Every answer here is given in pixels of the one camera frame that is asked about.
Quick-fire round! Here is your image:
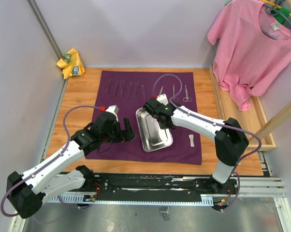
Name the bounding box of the steel instrument tray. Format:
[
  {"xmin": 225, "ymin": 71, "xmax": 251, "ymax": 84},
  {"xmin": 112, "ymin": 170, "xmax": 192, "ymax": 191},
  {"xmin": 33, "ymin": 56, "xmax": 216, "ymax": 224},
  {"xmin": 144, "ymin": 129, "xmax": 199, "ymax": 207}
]
[{"xmin": 136, "ymin": 108, "xmax": 173, "ymax": 152}]

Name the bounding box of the white gauze pad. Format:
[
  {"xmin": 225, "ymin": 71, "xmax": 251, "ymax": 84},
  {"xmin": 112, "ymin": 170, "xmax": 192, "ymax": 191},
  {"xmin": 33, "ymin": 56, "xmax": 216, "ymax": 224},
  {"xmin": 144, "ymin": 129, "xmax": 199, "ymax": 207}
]
[{"xmin": 189, "ymin": 134, "xmax": 195, "ymax": 147}]

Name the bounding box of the purple surgical wrap cloth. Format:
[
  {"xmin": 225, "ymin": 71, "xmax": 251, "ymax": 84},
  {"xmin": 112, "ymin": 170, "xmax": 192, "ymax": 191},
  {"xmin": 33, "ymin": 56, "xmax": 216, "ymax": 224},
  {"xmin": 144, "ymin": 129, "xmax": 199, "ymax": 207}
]
[{"xmin": 87, "ymin": 71, "xmax": 202, "ymax": 164}]

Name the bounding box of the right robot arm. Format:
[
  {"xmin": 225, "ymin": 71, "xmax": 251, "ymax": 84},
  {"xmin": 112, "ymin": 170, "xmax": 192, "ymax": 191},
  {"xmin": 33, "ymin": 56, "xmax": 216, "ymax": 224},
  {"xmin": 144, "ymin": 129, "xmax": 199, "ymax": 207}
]
[{"xmin": 143, "ymin": 97, "xmax": 249, "ymax": 193}]

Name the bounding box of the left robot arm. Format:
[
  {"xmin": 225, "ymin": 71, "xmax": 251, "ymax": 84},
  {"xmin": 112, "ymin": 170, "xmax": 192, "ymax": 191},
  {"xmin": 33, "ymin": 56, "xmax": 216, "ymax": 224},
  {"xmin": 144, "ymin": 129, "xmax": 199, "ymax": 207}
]
[{"xmin": 4, "ymin": 111, "xmax": 136, "ymax": 219}]

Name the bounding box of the yellow paper bag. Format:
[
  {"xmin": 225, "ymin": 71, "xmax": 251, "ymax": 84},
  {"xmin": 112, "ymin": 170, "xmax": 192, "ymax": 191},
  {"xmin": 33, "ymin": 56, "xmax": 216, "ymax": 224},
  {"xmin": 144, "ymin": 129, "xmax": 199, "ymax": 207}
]
[{"xmin": 57, "ymin": 48, "xmax": 85, "ymax": 80}]

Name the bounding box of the wooden tray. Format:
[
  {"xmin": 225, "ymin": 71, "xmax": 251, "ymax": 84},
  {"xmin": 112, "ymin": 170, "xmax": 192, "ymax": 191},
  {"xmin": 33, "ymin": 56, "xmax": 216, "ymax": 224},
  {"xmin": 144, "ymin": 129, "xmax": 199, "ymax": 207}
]
[{"xmin": 209, "ymin": 64, "xmax": 277, "ymax": 151}]

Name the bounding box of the pink t-shirt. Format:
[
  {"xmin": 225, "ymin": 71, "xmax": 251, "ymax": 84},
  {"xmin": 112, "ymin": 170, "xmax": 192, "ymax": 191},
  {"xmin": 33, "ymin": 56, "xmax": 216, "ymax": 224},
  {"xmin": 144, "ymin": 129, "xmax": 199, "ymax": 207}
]
[{"xmin": 207, "ymin": 0, "xmax": 291, "ymax": 111}]

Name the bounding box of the wooden beam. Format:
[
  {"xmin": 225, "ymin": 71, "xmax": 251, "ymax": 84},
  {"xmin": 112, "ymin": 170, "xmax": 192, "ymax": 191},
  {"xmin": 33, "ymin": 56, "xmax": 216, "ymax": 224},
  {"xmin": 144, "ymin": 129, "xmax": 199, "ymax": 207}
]
[{"xmin": 256, "ymin": 101, "xmax": 291, "ymax": 140}]

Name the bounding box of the grey clothes hanger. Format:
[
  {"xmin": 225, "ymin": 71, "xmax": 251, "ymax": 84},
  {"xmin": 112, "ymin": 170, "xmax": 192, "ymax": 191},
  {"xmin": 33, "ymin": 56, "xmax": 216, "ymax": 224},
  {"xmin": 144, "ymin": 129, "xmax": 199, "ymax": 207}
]
[{"xmin": 264, "ymin": 1, "xmax": 291, "ymax": 41}]

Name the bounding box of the green hanger clip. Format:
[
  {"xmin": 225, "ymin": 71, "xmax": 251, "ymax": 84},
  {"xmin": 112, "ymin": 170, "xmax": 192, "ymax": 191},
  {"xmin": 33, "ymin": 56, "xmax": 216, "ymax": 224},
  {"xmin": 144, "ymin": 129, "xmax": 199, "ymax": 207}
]
[{"xmin": 276, "ymin": 7, "xmax": 291, "ymax": 24}]

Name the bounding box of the yellow hoop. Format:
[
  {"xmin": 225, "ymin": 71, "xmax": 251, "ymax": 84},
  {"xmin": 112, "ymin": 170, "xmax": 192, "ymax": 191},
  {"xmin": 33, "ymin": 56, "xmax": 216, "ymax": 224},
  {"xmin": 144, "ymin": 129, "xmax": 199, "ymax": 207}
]
[{"xmin": 261, "ymin": 0, "xmax": 291, "ymax": 31}]

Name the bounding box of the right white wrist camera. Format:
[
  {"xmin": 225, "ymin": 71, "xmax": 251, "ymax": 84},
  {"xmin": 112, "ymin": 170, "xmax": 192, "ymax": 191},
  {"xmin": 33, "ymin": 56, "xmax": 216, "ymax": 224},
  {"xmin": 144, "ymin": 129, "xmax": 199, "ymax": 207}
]
[{"xmin": 157, "ymin": 94, "xmax": 168, "ymax": 105}]

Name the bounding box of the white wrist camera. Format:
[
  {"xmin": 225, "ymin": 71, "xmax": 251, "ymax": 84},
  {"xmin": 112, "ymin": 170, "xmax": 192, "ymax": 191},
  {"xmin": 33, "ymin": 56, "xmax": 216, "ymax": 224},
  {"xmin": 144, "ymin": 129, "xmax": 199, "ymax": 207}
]
[
  {"xmin": 157, "ymin": 94, "xmax": 168, "ymax": 105},
  {"xmin": 105, "ymin": 105, "xmax": 119, "ymax": 121}
]

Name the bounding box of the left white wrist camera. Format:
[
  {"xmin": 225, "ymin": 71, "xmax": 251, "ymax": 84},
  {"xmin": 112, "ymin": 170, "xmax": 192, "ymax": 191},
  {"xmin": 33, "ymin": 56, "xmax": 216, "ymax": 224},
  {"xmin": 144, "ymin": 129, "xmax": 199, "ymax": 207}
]
[{"xmin": 105, "ymin": 105, "xmax": 119, "ymax": 121}]

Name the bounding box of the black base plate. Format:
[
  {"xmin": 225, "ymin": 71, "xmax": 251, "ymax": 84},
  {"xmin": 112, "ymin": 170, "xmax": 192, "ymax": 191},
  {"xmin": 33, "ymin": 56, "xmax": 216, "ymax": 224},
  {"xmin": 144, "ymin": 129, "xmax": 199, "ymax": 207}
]
[{"xmin": 70, "ymin": 173, "xmax": 239, "ymax": 204}]

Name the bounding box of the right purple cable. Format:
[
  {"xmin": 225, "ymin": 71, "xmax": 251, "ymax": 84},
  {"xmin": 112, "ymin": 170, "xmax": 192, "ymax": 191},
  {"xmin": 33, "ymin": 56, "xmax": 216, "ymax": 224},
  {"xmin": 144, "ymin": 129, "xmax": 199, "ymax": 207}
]
[{"xmin": 152, "ymin": 74, "xmax": 262, "ymax": 213}]

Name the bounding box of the aluminium rail frame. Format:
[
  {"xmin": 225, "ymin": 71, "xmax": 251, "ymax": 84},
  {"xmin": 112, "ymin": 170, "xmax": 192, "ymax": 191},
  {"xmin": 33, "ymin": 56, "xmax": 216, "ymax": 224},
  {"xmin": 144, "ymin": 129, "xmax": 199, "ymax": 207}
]
[{"xmin": 9, "ymin": 173, "xmax": 291, "ymax": 232}]

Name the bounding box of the aluminium corner post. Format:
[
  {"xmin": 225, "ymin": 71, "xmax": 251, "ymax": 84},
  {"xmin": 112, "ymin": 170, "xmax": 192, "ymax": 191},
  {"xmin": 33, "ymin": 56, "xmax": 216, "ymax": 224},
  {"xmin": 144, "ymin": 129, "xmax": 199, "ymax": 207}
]
[{"xmin": 26, "ymin": 0, "xmax": 62, "ymax": 59}]

